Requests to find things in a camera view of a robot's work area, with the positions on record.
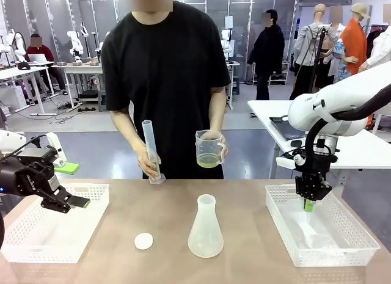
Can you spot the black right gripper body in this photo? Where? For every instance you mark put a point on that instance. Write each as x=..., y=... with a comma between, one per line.
x=317, y=174

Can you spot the mannequin in grey shirt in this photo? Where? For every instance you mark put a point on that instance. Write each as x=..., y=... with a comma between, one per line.
x=308, y=45

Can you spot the clear plastic measuring beaker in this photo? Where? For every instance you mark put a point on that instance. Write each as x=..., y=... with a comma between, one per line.
x=207, y=152

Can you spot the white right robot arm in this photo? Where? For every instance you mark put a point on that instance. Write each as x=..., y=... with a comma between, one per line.
x=336, y=94

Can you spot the white side table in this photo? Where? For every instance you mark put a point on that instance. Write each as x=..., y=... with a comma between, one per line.
x=265, y=108

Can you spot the clear plastic graduated cylinder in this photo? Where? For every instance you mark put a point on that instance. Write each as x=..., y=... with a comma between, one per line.
x=149, y=137

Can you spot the translucent plastic conical flask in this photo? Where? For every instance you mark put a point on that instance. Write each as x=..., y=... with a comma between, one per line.
x=205, y=235

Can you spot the mannequin in orange garment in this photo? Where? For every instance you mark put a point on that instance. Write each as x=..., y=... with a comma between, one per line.
x=355, y=42

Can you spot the mannequin in blue floral dress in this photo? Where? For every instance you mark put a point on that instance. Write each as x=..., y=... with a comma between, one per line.
x=340, y=58

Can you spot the mannequin in white top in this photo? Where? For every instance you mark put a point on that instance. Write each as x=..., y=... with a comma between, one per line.
x=380, y=49

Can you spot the black object on desk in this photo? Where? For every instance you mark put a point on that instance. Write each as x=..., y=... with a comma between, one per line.
x=23, y=65

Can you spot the white round cap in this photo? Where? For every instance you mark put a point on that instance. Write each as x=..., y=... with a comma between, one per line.
x=143, y=241

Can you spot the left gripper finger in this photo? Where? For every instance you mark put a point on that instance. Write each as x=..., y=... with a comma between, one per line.
x=56, y=205
x=78, y=201

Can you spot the white office desk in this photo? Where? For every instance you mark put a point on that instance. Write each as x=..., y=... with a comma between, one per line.
x=82, y=67
x=18, y=71

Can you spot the person's right forearm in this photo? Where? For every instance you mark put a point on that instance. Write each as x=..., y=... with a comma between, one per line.
x=128, y=131

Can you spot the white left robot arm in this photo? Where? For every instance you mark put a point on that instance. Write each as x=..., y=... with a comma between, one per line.
x=9, y=140

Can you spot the white perforated plastic basket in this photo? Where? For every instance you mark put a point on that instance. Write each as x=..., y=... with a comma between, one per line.
x=46, y=235
x=336, y=235

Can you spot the person in black t-shirt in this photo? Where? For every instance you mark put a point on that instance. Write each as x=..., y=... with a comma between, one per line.
x=165, y=82

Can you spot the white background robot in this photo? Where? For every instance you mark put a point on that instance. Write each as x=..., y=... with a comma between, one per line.
x=16, y=44
x=75, y=45

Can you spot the black tripod stand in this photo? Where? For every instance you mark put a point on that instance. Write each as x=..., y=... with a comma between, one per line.
x=317, y=58

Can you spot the seated person in red top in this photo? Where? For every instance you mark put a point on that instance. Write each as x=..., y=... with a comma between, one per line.
x=42, y=52

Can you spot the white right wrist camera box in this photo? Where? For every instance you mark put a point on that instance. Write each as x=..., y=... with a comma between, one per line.
x=285, y=161

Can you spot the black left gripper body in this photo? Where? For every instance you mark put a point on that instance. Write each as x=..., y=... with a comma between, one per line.
x=27, y=177

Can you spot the person's right hand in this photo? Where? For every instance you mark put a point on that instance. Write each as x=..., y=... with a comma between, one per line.
x=145, y=162

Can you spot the person's left hand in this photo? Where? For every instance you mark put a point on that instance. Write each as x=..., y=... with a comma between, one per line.
x=225, y=146

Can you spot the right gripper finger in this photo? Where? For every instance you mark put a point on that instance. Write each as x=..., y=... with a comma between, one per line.
x=308, y=204
x=320, y=197

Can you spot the white drawer cabinet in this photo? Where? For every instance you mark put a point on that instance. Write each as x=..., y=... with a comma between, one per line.
x=12, y=97

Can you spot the silver laptop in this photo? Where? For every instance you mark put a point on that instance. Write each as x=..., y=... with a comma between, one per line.
x=39, y=58

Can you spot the person in black clothes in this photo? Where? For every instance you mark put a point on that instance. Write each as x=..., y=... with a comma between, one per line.
x=268, y=52

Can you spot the green flat plate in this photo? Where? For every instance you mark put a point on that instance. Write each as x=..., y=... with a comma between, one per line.
x=68, y=167

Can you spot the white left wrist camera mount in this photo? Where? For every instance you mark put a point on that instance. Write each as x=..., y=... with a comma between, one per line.
x=56, y=146

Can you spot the black metal tray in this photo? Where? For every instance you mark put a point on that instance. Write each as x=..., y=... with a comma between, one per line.
x=284, y=129

